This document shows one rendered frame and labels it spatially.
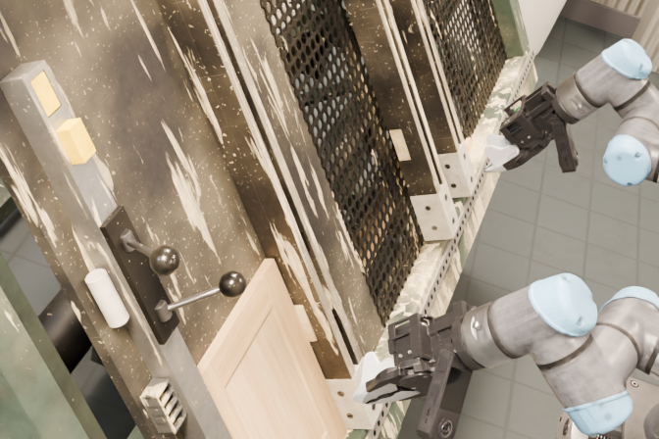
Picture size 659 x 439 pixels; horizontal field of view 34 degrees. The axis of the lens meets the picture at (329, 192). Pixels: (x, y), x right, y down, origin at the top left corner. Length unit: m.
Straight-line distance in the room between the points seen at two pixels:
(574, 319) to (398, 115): 1.13
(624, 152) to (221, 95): 0.64
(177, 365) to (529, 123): 0.77
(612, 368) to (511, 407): 2.13
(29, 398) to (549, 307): 0.61
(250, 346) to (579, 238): 2.53
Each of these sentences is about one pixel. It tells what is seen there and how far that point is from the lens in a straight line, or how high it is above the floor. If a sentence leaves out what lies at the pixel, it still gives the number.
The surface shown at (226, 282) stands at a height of 1.44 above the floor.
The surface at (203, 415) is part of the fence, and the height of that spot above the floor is 1.22.
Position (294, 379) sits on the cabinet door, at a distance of 1.90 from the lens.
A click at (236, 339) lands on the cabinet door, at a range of 1.73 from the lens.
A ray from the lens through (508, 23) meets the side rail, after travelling 3.19.
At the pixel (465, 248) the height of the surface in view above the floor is 0.83.
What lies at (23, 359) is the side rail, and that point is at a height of 1.49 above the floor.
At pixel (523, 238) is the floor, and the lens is 4.04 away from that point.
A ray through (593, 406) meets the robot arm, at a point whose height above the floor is 1.59.
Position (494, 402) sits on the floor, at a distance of 3.45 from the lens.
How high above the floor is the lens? 2.51
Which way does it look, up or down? 40 degrees down
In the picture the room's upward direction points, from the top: 17 degrees clockwise
